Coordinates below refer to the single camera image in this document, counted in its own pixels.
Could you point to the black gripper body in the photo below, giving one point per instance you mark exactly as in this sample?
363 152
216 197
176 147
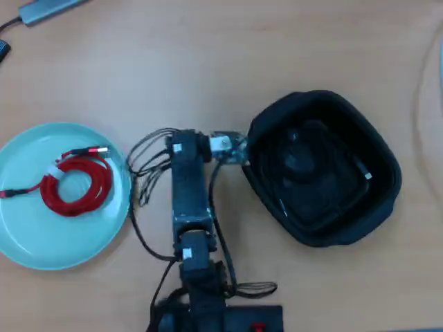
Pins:
188 145

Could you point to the green round bowl plate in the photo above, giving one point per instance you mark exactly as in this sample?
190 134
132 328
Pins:
86 235

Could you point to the black square bowl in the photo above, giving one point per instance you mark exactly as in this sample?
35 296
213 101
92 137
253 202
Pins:
380 145

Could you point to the gray USB hub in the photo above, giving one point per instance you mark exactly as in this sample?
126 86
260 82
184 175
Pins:
48 10

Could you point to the black flat device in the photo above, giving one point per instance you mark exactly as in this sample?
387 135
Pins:
4 52

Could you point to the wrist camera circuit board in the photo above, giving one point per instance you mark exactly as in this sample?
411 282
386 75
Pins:
221 145

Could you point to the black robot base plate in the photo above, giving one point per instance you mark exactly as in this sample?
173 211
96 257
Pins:
270 318

